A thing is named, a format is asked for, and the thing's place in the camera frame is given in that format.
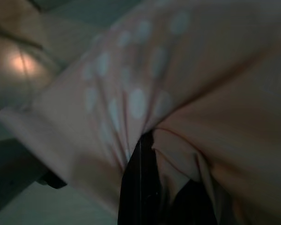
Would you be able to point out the pink polka dot pillow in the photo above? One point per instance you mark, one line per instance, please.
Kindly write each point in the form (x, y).
(201, 82)

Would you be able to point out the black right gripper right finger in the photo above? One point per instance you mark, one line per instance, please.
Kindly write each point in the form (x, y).
(194, 206)

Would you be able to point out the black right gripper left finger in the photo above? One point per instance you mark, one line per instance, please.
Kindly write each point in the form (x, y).
(138, 187)

